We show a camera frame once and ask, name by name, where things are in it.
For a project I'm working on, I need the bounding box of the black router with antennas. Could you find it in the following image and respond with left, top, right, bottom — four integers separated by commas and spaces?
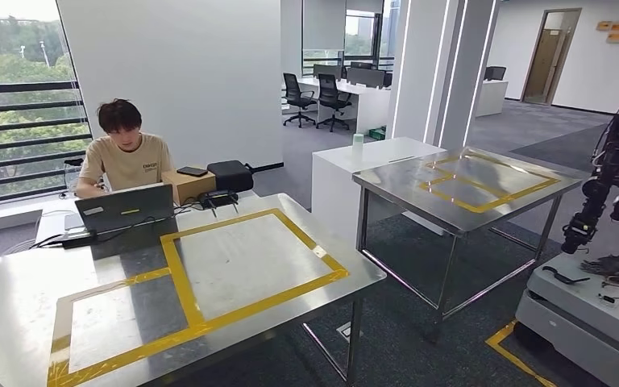
196, 189, 240, 219

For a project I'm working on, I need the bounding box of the white office desk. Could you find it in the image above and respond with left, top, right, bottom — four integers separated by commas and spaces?
473, 79, 509, 119
294, 77, 393, 135

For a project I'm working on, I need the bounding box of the clear glass jar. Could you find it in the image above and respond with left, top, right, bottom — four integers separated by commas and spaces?
62, 157, 85, 197

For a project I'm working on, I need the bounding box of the black robotic hand with cables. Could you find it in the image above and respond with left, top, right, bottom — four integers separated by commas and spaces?
580, 246, 619, 290

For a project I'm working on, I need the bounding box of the white cabinet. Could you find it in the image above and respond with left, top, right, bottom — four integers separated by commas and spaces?
310, 136, 448, 248

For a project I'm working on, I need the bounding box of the black case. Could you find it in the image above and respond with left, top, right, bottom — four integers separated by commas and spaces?
206, 159, 255, 195

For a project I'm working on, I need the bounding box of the black curved piece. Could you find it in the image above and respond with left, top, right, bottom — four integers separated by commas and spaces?
541, 264, 592, 285

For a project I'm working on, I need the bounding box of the brown door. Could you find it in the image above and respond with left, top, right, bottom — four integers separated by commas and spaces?
519, 7, 584, 106

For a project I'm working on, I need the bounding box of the cardboard box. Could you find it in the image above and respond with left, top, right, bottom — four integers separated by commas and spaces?
160, 167, 218, 207

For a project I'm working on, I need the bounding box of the black power adapter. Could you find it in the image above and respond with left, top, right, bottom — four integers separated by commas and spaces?
60, 229, 98, 251

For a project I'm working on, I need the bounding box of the floor outlet plate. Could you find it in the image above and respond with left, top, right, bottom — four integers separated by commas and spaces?
335, 321, 365, 343

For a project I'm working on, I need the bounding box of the yellow tape frame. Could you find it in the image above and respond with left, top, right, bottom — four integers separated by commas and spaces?
418, 152, 562, 214
46, 207, 351, 387

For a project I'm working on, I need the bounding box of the black office chair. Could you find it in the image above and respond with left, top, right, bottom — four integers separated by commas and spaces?
280, 72, 318, 130
315, 72, 354, 134

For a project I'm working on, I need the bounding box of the steel workbench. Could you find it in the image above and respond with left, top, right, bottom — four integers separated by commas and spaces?
0, 193, 388, 387
351, 146, 586, 343

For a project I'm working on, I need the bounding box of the black window railing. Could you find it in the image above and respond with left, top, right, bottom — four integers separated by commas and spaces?
0, 80, 93, 206

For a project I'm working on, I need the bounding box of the person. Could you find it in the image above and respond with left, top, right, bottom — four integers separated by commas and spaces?
73, 98, 177, 200

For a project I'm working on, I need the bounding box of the grey laptop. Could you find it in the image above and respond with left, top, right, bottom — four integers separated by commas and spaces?
62, 182, 176, 248

